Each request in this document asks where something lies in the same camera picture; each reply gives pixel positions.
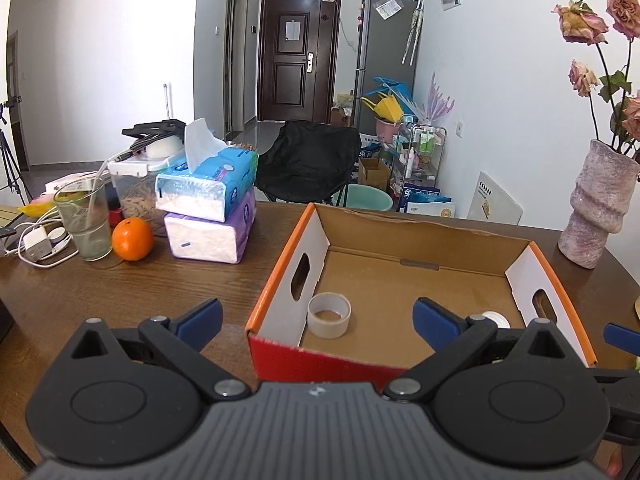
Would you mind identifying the clear drinking glass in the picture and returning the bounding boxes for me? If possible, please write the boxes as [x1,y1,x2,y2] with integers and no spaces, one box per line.
[53,177,113,262]

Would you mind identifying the dark brown entrance door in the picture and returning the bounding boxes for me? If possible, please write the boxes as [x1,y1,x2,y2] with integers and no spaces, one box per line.
[256,0,342,123]

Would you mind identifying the white paper roll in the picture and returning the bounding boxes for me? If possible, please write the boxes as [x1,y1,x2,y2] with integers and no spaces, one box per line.
[144,135,187,159]

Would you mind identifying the green plastic basin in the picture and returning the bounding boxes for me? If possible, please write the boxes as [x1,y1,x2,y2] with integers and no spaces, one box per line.
[345,183,394,212]

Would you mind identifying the yellow flat item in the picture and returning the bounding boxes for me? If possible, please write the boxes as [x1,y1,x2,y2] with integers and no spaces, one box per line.
[17,199,56,216]

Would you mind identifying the black tripod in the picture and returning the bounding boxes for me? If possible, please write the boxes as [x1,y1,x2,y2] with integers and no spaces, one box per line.
[0,95,31,206]

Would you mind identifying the clear tape roll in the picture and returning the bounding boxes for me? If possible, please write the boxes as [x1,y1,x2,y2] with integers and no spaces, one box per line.
[307,292,352,338]

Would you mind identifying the white cables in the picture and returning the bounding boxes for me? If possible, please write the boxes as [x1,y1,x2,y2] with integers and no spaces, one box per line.
[17,205,81,268]

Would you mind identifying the white folded umbrella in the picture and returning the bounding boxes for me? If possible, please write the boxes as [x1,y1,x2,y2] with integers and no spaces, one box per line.
[410,0,426,67]
[402,0,418,65]

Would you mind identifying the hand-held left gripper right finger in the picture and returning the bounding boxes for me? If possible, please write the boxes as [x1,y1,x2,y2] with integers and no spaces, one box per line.
[382,297,573,403]

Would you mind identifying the pink textured vase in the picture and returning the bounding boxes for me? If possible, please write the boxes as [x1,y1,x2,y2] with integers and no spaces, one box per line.
[557,139,640,270]

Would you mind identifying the black folding chair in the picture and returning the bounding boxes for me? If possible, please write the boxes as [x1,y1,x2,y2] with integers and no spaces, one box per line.
[255,121,362,207]

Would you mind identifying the clear drinking straw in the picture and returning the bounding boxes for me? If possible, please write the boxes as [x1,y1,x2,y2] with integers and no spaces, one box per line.
[87,157,113,233]

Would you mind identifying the bunch of purple hangers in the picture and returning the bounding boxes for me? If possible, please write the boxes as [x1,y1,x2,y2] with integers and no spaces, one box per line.
[410,71,457,123]

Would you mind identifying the purple tissue pack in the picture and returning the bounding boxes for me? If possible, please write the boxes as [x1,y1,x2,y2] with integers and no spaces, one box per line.
[164,187,257,265]

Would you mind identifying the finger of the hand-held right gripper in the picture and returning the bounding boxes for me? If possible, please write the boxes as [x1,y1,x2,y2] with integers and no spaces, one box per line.
[603,323,640,351]
[591,367,640,400]

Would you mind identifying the cardboard boxes by door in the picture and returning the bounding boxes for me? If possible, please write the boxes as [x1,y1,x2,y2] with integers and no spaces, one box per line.
[330,92,356,128]

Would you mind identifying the small brown cardboard box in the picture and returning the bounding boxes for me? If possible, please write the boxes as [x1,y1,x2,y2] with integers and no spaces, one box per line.
[357,157,392,192]

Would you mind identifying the pink bucket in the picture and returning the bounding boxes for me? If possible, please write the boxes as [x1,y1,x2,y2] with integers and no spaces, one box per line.
[375,116,407,145]

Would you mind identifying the blue tissue pack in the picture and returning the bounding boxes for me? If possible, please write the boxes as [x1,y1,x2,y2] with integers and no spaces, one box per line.
[155,117,259,223]

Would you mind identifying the white charger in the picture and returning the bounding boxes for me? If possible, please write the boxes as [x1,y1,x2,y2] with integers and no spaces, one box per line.
[25,230,53,263]

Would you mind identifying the black folded stand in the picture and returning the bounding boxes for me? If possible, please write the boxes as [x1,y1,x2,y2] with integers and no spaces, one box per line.
[121,119,188,142]

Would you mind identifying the blue white bag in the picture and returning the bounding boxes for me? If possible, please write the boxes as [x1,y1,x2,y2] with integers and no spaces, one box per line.
[397,185,457,218]

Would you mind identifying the orange fruit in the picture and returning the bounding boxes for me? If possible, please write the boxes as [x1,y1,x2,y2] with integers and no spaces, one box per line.
[111,217,155,262]

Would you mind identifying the orange red cardboard box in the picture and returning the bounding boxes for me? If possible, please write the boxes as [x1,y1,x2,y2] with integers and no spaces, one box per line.
[245,202,598,386]

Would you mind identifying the pink white packet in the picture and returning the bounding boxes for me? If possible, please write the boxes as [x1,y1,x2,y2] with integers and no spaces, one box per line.
[44,172,101,196]

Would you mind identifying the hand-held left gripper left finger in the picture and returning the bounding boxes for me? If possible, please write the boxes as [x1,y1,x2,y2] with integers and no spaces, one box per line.
[70,298,251,403]

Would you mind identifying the dried pink rose bouquet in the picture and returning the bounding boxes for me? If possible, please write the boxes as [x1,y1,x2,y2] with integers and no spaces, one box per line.
[551,0,640,163]

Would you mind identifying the clear bag with papers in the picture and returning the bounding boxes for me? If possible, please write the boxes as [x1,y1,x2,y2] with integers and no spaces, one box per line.
[374,0,403,22]

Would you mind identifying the clear white-lidded food container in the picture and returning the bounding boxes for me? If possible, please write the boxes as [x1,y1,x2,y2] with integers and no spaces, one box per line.
[107,147,186,236]

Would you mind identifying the grey refrigerator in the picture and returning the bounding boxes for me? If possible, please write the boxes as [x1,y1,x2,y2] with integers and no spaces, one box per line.
[352,0,426,133]

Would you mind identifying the wire storage trolley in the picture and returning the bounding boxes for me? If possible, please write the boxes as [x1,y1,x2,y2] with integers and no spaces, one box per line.
[391,122,447,201]

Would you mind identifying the yellow dustpan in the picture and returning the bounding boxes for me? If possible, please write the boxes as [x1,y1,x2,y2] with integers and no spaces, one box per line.
[362,94,403,122]

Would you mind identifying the white flat board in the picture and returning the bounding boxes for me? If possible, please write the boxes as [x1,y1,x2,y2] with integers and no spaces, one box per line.
[466,171,524,226]

